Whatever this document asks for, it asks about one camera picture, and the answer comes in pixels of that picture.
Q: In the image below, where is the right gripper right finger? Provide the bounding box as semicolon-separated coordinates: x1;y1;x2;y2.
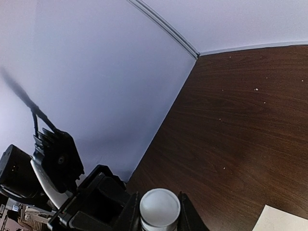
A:
178;192;209;231

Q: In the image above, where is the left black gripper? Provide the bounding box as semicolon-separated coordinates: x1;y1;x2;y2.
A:
48;165;130;231

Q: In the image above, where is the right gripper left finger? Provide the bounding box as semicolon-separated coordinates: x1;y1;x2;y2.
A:
109;192;141;231

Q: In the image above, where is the green white glue stick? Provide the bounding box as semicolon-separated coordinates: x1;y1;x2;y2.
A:
139;188;181;231

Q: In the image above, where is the beige envelope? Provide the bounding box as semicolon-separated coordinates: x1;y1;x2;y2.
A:
252;205;308;231

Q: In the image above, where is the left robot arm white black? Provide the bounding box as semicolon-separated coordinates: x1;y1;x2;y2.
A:
0;145;130;231

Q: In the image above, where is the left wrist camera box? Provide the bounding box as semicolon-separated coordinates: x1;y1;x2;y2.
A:
30;128;85;209

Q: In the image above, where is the left black braided cable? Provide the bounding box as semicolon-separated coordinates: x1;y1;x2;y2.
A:
0;67;58;135

